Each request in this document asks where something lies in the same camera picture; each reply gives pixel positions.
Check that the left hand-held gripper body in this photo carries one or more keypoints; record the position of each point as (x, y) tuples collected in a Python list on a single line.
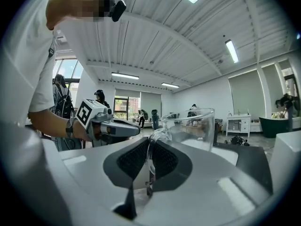
[(94, 116)]

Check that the grey roller blind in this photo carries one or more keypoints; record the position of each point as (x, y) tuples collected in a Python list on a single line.
[(247, 95), (151, 105)]

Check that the person's left forearm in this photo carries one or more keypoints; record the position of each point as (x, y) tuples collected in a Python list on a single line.
[(54, 126)]

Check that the dark green bathtub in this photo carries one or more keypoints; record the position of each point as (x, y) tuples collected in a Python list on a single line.
[(275, 126)]

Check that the black head-worn camera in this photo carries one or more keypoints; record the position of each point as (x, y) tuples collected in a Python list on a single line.
[(118, 10)]

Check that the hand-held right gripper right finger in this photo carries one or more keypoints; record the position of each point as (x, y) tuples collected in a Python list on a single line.
[(200, 173)]

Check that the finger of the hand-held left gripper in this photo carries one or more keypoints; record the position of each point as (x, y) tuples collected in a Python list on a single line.
[(128, 128)]

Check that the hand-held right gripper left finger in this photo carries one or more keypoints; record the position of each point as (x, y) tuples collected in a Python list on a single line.
[(94, 173)]

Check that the clear glass pitcher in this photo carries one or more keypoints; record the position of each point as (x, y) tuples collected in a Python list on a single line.
[(188, 128)]

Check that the black framed window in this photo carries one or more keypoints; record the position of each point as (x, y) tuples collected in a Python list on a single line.
[(127, 107)]

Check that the dark woven wristband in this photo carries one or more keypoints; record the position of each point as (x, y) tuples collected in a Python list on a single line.
[(70, 127)]

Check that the person's white t-shirt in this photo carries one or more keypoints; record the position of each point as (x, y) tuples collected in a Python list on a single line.
[(21, 55)]

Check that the white vanity cabinet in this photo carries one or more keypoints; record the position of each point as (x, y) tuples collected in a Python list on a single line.
[(238, 125)]

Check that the black bag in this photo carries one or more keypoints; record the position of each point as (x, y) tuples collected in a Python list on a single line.
[(237, 140)]

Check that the black backpack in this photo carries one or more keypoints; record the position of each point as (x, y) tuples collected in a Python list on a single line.
[(64, 106)]

